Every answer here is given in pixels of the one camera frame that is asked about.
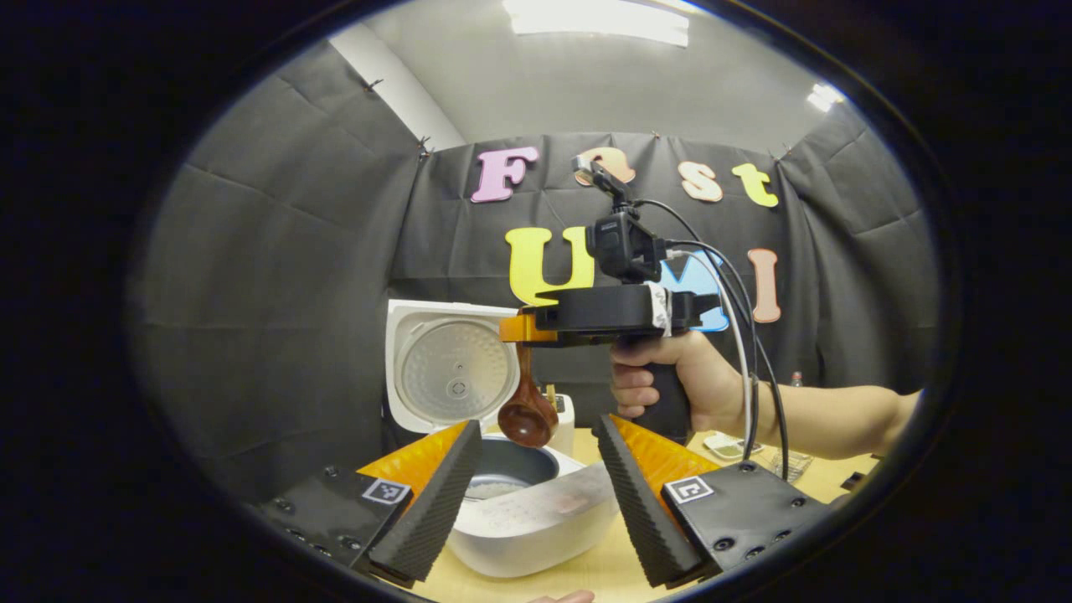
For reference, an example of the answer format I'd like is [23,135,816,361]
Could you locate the white rice cooker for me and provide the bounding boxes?
[385,299,621,579]

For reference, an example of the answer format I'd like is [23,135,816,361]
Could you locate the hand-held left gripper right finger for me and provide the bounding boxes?
[596,413,838,589]

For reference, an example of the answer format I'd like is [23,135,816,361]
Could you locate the brown wooden spoon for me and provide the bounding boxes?
[497,343,559,448]

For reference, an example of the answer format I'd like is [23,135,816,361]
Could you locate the large ceiling light panel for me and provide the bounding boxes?
[502,0,690,47]

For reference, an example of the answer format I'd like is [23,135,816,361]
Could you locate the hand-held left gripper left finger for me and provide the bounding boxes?
[251,419,484,590]

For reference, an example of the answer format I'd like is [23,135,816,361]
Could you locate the metal mesh chopstick holder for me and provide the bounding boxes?
[769,448,815,484]

